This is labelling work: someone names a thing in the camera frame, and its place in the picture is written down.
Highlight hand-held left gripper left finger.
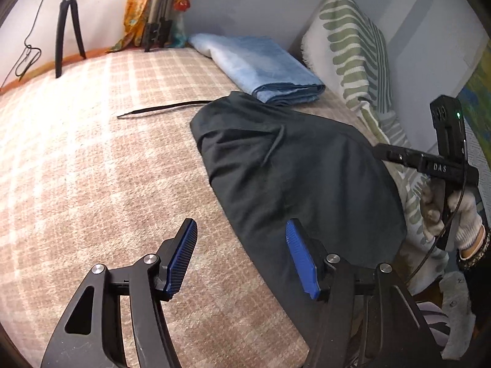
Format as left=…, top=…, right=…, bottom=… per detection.
left=40, top=218, right=198, bottom=368

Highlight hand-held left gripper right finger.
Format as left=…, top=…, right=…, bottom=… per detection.
left=286, top=218, right=447, bottom=368

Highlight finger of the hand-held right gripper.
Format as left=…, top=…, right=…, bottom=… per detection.
left=374, top=143, right=426, bottom=169

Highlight dark pants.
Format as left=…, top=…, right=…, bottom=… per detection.
left=190, top=91, right=408, bottom=307

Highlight person's right forearm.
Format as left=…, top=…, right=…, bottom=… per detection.
left=458, top=226, right=491, bottom=273

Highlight person's right hand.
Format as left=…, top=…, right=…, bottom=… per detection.
left=420, top=182, right=483, bottom=251

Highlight green leaf patterned pillow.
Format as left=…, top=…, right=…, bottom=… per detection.
left=301, top=0, right=449, bottom=296

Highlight plaid bed blanket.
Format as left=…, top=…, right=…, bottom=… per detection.
left=0, top=46, right=388, bottom=368

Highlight person's striped legging leg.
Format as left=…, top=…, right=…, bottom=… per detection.
left=351, top=301, right=450, bottom=368

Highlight folded blue towel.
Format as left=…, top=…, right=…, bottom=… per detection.
left=188, top=34, right=326, bottom=107

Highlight folded metal light stand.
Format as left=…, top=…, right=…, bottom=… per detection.
left=144, top=0, right=173, bottom=52

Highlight orange patterned cloth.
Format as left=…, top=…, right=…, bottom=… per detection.
left=107, top=0, right=196, bottom=53

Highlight small black tripod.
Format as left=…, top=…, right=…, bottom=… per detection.
left=55, top=0, right=87, bottom=79

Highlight colourful wall painting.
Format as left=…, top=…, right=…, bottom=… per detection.
left=458, top=61, right=491, bottom=150

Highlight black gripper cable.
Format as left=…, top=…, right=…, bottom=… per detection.
left=407, top=140, right=469, bottom=282

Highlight black drawstring cord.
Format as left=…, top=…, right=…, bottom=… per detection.
left=117, top=100, right=215, bottom=119

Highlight thin black wall cable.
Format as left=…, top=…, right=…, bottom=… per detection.
left=15, top=0, right=54, bottom=77

